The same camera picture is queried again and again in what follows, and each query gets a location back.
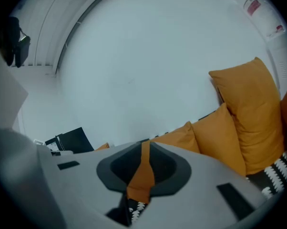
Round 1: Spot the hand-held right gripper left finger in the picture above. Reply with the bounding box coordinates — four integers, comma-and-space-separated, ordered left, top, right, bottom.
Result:
96, 142, 143, 193

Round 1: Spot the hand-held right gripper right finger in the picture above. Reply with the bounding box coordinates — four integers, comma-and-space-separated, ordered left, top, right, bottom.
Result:
148, 141, 192, 198

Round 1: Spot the black white striped cushion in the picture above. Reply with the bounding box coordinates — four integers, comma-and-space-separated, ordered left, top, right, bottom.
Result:
128, 150, 287, 224

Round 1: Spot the black cabinet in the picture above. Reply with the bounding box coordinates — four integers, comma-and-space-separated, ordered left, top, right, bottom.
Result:
45, 127, 95, 154

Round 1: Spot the white appliance with red label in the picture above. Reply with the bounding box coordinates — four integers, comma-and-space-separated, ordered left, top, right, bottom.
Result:
243, 0, 286, 42

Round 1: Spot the black head-worn camera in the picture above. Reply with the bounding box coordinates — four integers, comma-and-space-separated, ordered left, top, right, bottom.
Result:
14, 34, 31, 68

